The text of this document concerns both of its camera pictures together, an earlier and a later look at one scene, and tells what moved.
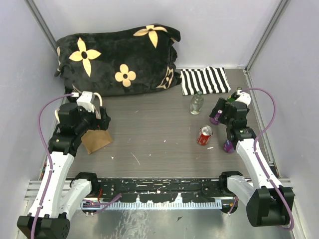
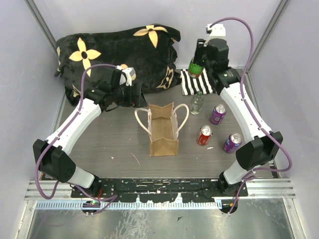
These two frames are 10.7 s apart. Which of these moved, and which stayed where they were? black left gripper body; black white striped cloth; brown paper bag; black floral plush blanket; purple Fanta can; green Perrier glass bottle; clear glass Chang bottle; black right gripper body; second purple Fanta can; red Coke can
Moved: brown paper bag; black right gripper body; green Perrier glass bottle; black left gripper body
Stayed: black white striped cloth; second purple Fanta can; black floral plush blanket; red Coke can; purple Fanta can; clear glass Chang bottle
